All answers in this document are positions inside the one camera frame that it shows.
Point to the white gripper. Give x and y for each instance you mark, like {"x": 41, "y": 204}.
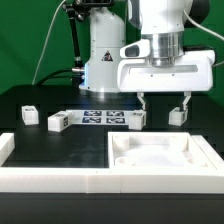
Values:
{"x": 190, "y": 72}

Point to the white square table top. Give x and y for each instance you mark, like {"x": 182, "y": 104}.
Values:
{"x": 155, "y": 150}

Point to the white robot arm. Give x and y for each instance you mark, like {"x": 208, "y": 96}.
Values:
{"x": 156, "y": 62}

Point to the sheet of fiducial markers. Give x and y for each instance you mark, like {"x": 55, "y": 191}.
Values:
{"x": 101, "y": 117}

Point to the white U-shaped fence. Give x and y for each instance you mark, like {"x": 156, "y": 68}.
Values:
{"x": 112, "y": 180}

